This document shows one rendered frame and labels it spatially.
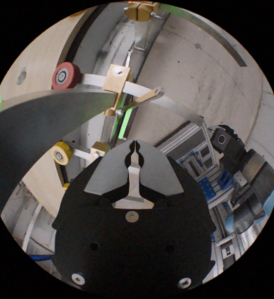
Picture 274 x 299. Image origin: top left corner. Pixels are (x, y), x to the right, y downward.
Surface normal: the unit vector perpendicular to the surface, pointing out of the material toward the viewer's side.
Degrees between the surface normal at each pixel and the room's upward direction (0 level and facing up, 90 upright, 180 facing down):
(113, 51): 0
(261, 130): 90
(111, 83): 0
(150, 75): 0
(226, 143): 31
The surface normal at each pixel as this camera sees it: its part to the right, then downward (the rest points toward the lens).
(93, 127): -0.01, 0.53
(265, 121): -0.95, -0.27
